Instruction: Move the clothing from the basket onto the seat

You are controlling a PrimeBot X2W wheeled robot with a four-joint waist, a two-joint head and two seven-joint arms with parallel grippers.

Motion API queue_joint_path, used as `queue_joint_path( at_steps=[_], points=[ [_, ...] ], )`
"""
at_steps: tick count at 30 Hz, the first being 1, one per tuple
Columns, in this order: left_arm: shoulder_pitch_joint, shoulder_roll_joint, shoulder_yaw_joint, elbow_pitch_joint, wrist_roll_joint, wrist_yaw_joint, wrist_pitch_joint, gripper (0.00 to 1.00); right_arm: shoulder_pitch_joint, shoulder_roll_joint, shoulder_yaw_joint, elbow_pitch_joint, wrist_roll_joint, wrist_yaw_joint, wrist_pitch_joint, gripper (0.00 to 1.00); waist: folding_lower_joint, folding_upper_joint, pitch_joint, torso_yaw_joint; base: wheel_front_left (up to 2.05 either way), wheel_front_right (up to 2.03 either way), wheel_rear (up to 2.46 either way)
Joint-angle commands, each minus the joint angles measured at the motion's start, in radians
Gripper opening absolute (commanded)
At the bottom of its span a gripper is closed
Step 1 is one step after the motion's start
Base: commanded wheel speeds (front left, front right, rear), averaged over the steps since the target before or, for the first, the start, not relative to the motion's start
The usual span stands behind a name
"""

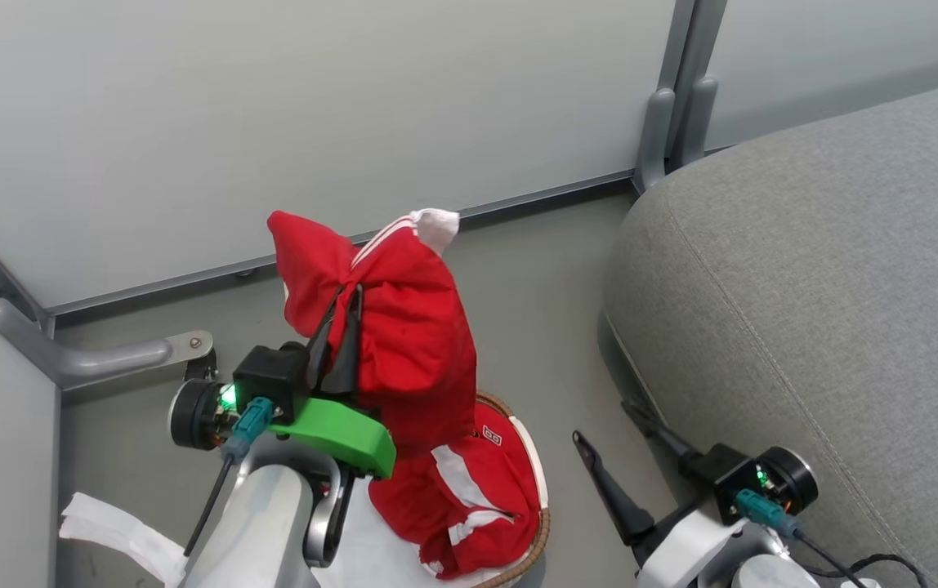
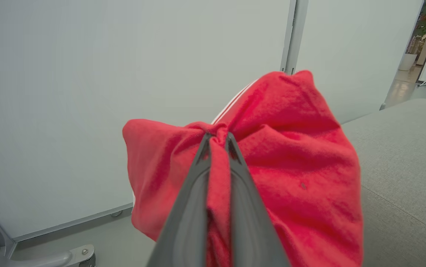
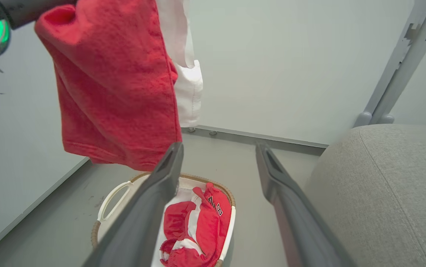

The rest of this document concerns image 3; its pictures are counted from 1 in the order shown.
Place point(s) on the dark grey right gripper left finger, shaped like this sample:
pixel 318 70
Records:
pixel 142 218

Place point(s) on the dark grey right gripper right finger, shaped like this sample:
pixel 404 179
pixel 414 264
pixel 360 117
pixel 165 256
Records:
pixel 298 222

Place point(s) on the red white lettered jersey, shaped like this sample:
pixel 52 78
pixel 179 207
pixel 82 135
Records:
pixel 209 226

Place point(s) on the plain red garment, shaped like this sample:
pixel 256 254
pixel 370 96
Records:
pixel 116 81

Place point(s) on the grey fabric sofa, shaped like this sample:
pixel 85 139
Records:
pixel 383 193

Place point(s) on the thin grey baseboard strip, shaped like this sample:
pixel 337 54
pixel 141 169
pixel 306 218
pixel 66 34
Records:
pixel 31 209

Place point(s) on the grey floor rail with bolts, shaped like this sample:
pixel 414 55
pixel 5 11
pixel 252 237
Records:
pixel 257 140

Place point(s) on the grey metal frame post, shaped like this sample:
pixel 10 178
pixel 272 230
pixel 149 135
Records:
pixel 402 63

